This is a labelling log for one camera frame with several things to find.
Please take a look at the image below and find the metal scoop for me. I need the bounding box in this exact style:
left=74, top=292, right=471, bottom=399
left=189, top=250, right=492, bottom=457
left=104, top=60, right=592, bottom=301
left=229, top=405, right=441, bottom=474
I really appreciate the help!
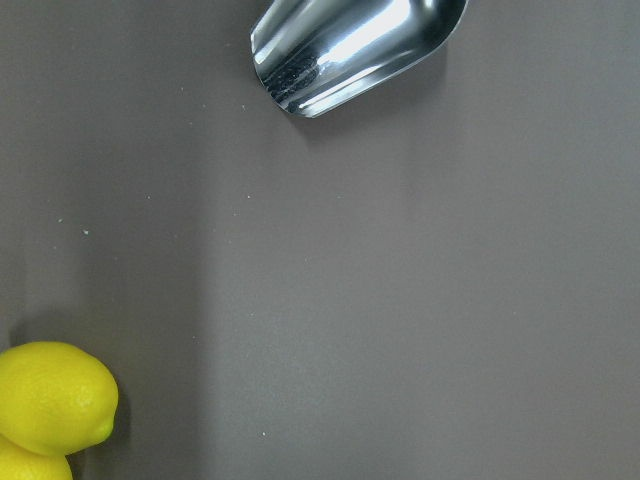
left=250, top=0, right=468, bottom=118

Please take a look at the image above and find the yellow lemon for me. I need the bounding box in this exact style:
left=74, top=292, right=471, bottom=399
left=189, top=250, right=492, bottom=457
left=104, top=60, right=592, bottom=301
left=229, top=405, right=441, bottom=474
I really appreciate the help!
left=1, top=437, right=73, bottom=480
left=1, top=341, right=119, bottom=456

